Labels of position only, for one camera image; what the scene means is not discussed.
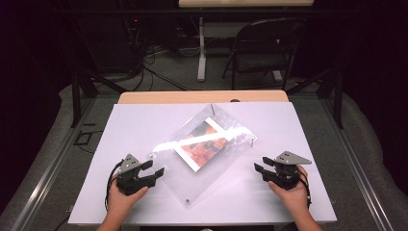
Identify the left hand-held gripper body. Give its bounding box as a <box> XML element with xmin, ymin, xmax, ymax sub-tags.
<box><xmin>115</xmin><ymin>153</ymin><xmax>149</xmax><ymax>196</ymax></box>

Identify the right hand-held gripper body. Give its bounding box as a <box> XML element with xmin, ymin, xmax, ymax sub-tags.
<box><xmin>270</xmin><ymin>151</ymin><xmax>312</xmax><ymax>191</ymax></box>

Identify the clear acrylic photo frame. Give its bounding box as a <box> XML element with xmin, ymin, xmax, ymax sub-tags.
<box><xmin>145</xmin><ymin>103</ymin><xmax>259</xmax><ymax>210</ymax></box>

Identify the person's left hand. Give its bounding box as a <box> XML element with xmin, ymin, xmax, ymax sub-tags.
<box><xmin>107</xmin><ymin>182</ymin><xmax>149</xmax><ymax>222</ymax></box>

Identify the person's right hand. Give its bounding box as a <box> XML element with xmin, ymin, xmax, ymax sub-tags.
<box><xmin>268</xmin><ymin>165</ymin><xmax>311</xmax><ymax>221</ymax></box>

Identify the white board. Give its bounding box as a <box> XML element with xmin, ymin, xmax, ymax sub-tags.
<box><xmin>67</xmin><ymin>101</ymin><xmax>338</xmax><ymax>225</ymax></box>

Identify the light wooden table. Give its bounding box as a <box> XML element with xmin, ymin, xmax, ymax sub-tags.
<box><xmin>117</xmin><ymin>90</ymin><xmax>290</xmax><ymax>105</ymax></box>

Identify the black metal stand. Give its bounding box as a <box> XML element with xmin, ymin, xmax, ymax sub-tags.
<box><xmin>285</xmin><ymin>66</ymin><xmax>344</xmax><ymax>130</ymax></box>
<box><xmin>70</xmin><ymin>68</ymin><xmax>127</xmax><ymax>129</ymax></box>

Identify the grey cloth floor cover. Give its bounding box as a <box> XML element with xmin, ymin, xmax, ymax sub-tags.
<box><xmin>0</xmin><ymin>84</ymin><xmax>408</xmax><ymax>231</ymax></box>

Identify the black folding chair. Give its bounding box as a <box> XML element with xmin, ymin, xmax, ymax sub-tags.
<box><xmin>221</xmin><ymin>17</ymin><xmax>308</xmax><ymax>91</ymax></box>

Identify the white desk leg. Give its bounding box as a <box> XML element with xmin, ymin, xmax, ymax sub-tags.
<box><xmin>196</xmin><ymin>16</ymin><xmax>207</xmax><ymax>83</ymax></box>

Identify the dark equipment rack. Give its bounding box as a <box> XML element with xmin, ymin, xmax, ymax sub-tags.
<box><xmin>123</xmin><ymin>15</ymin><xmax>145</xmax><ymax>70</ymax></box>

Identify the black horizontal metal bar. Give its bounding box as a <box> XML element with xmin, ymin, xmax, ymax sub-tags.
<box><xmin>57</xmin><ymin>7</ymin><xmax>354</xmax><ymax>16</ymax></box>

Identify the pale wooden desk top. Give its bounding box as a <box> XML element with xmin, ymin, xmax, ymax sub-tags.
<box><xmin>177</xmin><ymin>0</ymin><xmax>316</xmax><ymax>9</ymax></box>

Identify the aluminium rail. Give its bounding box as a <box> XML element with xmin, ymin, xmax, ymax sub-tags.
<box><xmin>9</xmin><ymin>95</ymin><xmax>98</xmax><ymax>231</ymax></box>
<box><xmin>319</xmin><ymin>95</ymin><xmax>396</xmax><ymax>231</ymax></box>

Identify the bundle of black floor cables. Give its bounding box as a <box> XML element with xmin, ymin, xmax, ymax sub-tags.
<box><xmin>127</xmin><ymin>43</ymin><xmax>193</xmax><ymax>92</ymax></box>

